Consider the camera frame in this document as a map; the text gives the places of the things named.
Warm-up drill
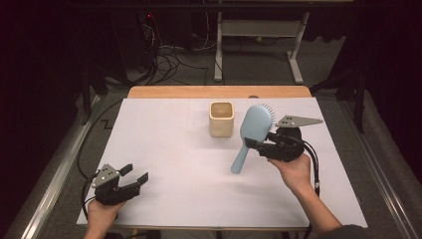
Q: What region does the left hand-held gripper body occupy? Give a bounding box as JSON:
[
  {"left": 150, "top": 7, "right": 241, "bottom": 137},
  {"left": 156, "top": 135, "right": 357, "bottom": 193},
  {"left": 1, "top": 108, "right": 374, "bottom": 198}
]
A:
[{"left": 91, "top": 163, "right": 142, "bottom": 206}]

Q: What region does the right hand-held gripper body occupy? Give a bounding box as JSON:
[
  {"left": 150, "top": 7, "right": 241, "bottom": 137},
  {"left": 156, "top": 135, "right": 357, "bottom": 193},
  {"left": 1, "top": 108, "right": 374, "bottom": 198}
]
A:
[{"left": 255, "top": 115, "right": 323, "bottom": 163}]

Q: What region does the light blue hairbrush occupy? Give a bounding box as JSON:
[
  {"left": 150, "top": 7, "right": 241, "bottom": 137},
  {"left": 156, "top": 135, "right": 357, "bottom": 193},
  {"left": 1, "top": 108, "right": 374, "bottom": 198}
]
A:
[{"left": 230, "top": 104, "right": 277, "bottom": 175}]

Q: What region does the beige square cup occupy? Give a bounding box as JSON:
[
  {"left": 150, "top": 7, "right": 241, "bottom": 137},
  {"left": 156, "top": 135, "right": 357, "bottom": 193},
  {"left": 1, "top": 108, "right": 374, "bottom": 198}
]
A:
[{"left": 208, "top": 101, "right": 236, "bottom": 138}]

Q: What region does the person's left hand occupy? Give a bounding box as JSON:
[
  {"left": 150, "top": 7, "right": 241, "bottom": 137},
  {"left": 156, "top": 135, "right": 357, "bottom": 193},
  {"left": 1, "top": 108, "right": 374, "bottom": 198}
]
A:
[{"left": 87, "top": 198, "right": 127, "bottom": 233}]

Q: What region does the person's right hand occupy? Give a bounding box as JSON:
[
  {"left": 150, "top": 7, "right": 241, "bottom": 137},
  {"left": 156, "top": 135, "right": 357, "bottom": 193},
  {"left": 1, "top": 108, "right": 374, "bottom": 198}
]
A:
[{"left": 267, "top": 152, "right": 317, "bottom": 197}]

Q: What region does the white table mat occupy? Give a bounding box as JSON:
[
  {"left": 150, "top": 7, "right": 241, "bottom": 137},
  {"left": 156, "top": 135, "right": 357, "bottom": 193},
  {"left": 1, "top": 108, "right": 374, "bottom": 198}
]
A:
[{"left": 76, "top": 97, "right": 368, "bottom": 230}]

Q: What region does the black metal stand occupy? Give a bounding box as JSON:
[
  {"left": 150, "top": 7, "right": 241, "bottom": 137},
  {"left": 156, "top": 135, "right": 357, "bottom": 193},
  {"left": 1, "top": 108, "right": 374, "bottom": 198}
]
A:
[
  {"left": 310, "top": 66, "right": 367, "bottom": 133},
  {"left": 79, "top": 63, "right": 110, "bottom": 125}
]

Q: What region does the black equipment box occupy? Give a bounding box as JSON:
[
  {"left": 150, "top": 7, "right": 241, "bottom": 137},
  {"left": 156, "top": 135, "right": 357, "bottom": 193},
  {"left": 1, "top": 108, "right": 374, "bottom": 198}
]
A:
[{"left": 110, "top": 11, "right": 157, "bottom": 73}]

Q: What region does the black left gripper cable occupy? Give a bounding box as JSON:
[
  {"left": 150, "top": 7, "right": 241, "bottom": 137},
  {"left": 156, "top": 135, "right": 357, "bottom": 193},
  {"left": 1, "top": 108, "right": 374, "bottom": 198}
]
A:
[{"left": 81, "top": 172, "right": 101, "bottom": 222}]

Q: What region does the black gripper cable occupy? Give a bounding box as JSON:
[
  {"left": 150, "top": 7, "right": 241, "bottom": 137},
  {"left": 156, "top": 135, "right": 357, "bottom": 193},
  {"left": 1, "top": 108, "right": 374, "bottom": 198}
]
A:
[
  {"left": 81, "top": 172, "right": 101, "bottom": 222},
  {"left": 298, "top": 137, "right": 321, "bottom": 239}
]

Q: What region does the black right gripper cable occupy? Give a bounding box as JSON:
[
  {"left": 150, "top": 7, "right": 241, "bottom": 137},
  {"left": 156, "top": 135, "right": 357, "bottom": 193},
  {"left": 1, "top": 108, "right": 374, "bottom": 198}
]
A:
[{"left": 298, "top": 137, "right": 321, "bottom": 239}]

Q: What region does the long black floor cable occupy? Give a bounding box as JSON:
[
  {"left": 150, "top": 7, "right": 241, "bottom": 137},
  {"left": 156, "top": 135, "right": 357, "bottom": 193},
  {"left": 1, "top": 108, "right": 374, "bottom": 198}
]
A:
[{"left": 77, "top": 98, "right": 124, "bottom": 180}]

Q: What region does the aluminium floor rail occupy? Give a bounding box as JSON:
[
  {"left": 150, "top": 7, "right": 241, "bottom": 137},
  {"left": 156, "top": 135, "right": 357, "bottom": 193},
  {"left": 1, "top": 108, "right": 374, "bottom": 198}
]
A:
[
  {"left": 4, "top": 94, "right": 103, "bottom": 239},
  {"left": 336, "top": 98, "right": 422, "bottom": 239}
]

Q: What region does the white metal desk frame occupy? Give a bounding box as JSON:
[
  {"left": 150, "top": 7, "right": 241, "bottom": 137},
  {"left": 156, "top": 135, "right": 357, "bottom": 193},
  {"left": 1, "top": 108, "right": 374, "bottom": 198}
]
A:
[{"left": 213, "top": 11, "right": 312, "bottom": 85}]

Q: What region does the tangle of floor cables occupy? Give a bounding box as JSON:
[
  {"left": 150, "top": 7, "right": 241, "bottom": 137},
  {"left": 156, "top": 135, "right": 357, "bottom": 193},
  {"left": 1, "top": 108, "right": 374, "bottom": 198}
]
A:
[{"left": 140, "top": 13, "right": 213, "bottom": 86}]

